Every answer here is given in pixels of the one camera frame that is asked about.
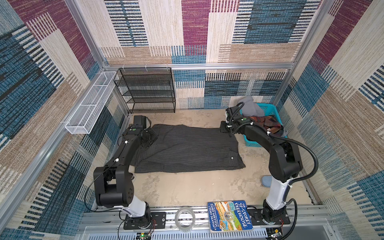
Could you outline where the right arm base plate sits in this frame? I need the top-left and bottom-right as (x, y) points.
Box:
(247, 206), (293, 226)

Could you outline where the clear tape roll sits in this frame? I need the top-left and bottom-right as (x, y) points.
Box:
(175, 207), (196, 233)

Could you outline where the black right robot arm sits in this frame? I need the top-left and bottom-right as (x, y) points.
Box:
(222, 105), (303, 225)

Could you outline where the black corrugated cable hose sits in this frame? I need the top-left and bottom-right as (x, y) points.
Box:
(227, 101), (319, 240)

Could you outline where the black wire shelf rack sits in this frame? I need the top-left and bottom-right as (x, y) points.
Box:
(115, 67), (176, 114)

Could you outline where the blue oval case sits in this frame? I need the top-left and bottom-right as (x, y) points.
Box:
(261, 176), (273, 188)

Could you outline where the white wire mesh tray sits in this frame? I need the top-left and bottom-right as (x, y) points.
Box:
(65, 72), (117, 135)

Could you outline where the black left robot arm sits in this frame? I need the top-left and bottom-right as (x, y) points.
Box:
(93, 116), (158, 222)

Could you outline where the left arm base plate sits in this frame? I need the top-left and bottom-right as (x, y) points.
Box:
(123, 212), (167, 231)

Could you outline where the teal plastic laundry basket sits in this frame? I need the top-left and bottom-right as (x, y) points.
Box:
(256, 103), (287, 138)

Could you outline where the light grey shirt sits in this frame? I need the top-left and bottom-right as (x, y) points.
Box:
(239, 96), (265, 117)

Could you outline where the treehouse paperback book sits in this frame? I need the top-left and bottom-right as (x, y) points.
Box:
(207, 200), (253, 233)

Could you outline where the dark grey pinstripe shirt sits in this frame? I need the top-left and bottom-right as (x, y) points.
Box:
(131, 124), (245, 174)

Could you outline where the plaid red brown shirt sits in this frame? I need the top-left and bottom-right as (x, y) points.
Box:
(250, 116), (284, 137)

